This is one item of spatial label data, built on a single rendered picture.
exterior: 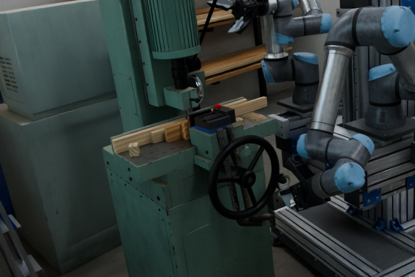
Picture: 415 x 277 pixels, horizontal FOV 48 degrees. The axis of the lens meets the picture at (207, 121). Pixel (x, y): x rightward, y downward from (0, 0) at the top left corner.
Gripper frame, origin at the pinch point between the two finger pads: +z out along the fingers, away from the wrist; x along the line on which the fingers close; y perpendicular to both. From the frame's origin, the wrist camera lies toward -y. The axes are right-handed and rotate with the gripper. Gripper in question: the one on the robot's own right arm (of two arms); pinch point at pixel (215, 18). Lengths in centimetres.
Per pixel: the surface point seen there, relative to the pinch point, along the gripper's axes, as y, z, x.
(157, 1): 2.9, 19.3, -9.8
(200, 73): -34.1, -5.6, -2.0
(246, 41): -232, -220, -158
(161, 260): -66, 34, 55
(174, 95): -25.6, 15.7, 10.2
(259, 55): -205, -198, -116
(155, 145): -34, 28, 24
